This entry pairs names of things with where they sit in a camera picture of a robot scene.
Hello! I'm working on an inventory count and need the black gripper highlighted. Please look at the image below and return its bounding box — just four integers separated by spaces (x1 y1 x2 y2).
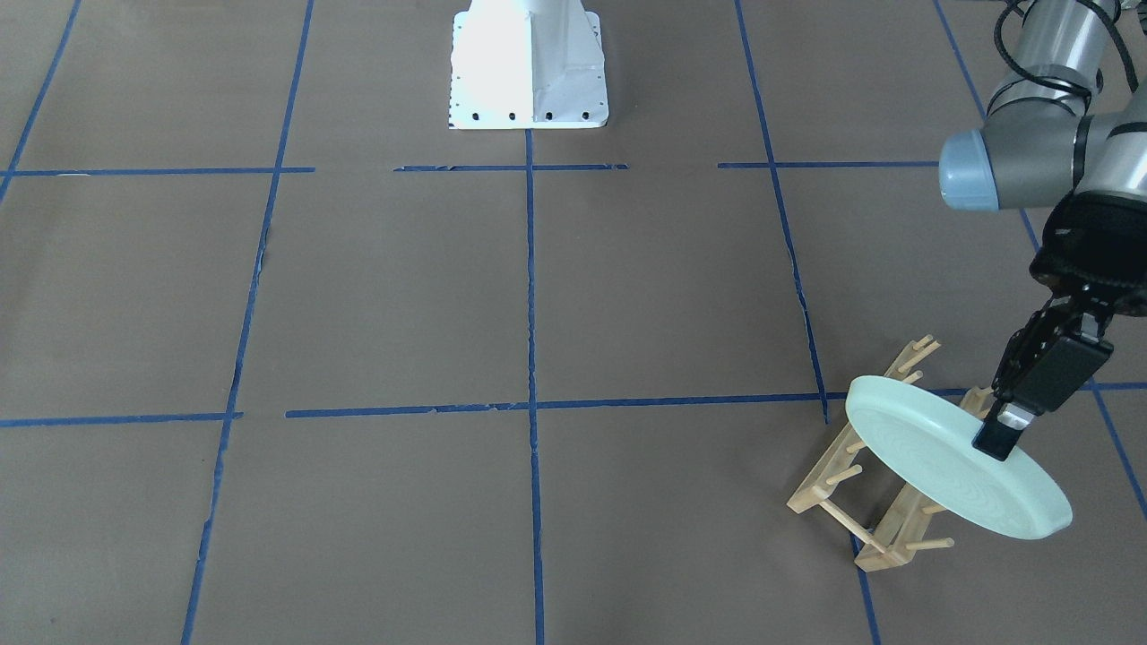
972 192 1146 461

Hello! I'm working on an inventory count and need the light green round plate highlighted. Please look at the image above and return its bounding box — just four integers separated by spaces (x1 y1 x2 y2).
845 375 1074 541

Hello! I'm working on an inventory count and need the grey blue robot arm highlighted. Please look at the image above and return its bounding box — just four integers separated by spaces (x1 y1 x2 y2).
939 1 1146 461

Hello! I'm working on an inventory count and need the wooden dish rack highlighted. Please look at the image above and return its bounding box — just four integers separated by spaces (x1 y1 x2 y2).
787 335 997 572

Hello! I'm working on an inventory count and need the brown paper table cover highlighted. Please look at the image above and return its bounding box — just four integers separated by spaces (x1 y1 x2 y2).
3 1 1144 644

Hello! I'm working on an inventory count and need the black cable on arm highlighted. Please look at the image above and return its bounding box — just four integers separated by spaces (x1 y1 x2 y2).
992 0 1140 95

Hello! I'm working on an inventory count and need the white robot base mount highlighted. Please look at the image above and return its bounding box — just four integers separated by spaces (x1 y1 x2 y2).
448 1 610 131

